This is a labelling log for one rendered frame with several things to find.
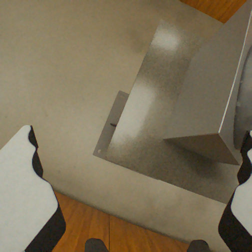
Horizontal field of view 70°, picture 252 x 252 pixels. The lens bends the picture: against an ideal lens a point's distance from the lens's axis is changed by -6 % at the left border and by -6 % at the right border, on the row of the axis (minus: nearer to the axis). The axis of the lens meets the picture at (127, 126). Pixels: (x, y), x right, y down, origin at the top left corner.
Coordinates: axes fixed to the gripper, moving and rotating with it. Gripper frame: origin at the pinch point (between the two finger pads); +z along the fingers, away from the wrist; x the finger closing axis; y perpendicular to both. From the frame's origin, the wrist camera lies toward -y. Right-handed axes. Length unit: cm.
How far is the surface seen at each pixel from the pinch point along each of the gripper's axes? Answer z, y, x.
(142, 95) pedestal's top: 24.4, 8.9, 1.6
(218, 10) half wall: 156, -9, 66
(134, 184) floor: 76, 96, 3
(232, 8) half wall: 148, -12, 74
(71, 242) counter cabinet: 22, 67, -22
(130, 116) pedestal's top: 21.6, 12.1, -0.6
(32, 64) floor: 120, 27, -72
